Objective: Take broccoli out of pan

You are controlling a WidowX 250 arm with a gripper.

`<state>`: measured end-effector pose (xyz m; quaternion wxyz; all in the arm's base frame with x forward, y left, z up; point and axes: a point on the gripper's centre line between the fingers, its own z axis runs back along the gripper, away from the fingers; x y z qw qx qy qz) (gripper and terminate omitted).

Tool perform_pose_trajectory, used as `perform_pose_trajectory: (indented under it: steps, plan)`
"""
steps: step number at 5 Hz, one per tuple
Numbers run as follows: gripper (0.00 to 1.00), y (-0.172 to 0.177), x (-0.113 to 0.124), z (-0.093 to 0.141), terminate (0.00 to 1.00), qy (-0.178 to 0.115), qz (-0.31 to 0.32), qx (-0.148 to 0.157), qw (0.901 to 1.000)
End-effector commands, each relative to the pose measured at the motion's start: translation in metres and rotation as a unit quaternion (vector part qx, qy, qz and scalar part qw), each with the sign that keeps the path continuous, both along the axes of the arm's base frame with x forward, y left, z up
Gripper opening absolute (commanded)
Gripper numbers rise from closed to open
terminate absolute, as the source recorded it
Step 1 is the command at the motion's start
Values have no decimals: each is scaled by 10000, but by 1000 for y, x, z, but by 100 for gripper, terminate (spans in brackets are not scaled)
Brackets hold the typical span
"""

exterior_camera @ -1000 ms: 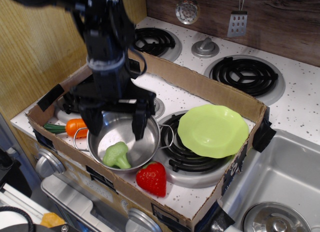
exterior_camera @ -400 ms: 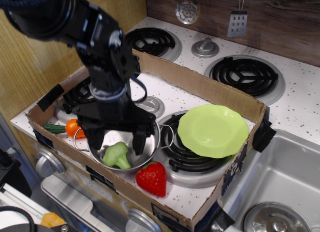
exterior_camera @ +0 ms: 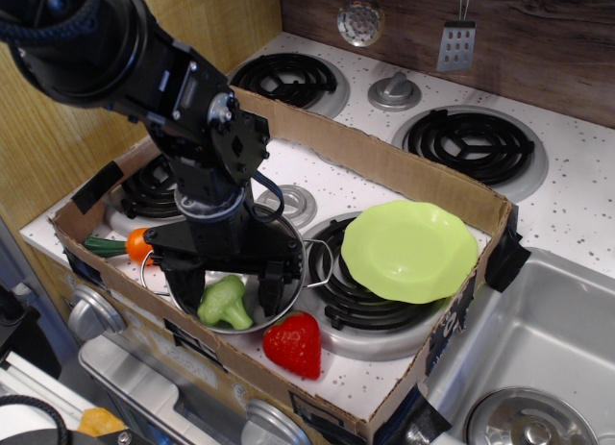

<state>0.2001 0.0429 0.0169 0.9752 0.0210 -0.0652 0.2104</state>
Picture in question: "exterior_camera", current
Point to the silver oven knob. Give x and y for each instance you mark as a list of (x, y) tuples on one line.
[(92, 315), (267, 425)]

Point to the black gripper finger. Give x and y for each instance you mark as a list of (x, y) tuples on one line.
[(185, 283), (276, 286)]

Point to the yellow sponge piece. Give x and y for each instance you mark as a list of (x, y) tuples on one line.
[(96, 422)]

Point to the right silver oven knob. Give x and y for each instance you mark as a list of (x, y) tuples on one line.
[(267, 425)]

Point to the grey stove knob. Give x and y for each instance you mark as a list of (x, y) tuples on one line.
[(300, 206), (395, 93)]

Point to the green toy broccoli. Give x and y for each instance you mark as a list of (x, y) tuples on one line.
[(222, 301)]

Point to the hanging silver slotted spatula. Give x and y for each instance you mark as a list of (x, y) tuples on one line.
[(456, 51)]

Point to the orange toy carrot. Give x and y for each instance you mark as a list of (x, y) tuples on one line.
[(134, 247)]

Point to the back right black burner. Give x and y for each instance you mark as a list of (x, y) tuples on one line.
[(491, 147)]

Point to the grey centre stove knob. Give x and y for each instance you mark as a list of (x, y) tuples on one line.
[(300, 206)]

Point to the stainless steel pan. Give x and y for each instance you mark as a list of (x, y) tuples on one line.
[(250, 298)]

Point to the light green plastic plate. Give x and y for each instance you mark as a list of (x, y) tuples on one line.
[(409, 252)]

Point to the black burner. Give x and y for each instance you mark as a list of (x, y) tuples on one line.
[(298, 80), (491, 147), (354, 322), (145, 200)]

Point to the hanging silver skimmer ladle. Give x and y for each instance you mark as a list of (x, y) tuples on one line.
[(360, 22)]

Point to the grey back stove knob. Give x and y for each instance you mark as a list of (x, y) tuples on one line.
[(395, 93)]

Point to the back left black burner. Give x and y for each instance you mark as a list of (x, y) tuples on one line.
[(298, 80)]

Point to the left silver oven knob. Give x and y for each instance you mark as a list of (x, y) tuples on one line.
[(92, 315)]

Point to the stainless steel sink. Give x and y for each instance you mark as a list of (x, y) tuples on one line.
[(552, 329)]

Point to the front left black burner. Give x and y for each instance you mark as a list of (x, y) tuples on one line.
[(145, 200)]

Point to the front right black burner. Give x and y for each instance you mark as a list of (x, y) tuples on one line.
[(354, 322)]

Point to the silver oven door handle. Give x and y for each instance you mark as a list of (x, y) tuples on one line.
[(146, 398)]

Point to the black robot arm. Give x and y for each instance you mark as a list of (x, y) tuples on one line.
[(112, 54)]

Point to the brown cardboard fence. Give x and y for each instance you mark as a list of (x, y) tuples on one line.
[(325, 419)]

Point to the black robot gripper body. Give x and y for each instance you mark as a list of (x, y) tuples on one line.
[(255, 240)]

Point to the red toy strawberry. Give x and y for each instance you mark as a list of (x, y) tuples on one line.
[(294, 344)]

